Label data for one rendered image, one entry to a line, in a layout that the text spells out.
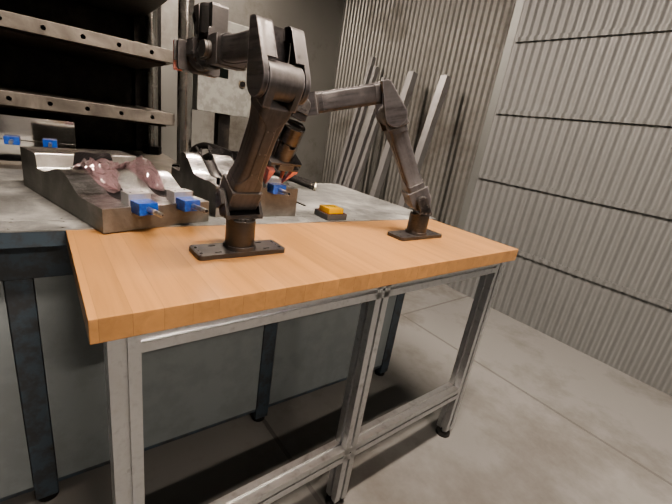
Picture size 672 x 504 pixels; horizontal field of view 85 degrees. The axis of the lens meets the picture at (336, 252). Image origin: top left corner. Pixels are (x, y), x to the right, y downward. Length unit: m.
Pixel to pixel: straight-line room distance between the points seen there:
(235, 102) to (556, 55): 1.98
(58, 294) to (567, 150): 2.61
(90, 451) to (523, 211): 2.60
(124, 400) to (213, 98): 1.52
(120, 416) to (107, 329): 0.18
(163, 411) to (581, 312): 2.36
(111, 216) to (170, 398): 0.63
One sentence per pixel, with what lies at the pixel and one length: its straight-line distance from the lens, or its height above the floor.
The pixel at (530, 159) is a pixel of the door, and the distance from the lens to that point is 2.83.
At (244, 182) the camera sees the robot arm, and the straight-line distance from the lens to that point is 0.77.
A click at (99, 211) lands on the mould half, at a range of 0.93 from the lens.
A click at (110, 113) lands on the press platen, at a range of 1.82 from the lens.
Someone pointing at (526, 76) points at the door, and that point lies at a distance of 2.96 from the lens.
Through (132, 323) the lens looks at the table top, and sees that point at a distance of 0.61.
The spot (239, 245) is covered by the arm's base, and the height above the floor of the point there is 0.82.
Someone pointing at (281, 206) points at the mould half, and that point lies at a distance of 1.17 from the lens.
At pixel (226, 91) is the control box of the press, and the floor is 1.17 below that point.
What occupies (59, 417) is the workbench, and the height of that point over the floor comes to 0.27.
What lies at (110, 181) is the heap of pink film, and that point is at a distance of 1.07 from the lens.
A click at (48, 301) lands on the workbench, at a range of 1.09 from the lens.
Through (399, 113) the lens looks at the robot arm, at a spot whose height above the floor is 1.15.
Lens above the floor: 1.09
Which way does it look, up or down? 18 degrees down
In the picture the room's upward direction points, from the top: 9 degrees clockwise
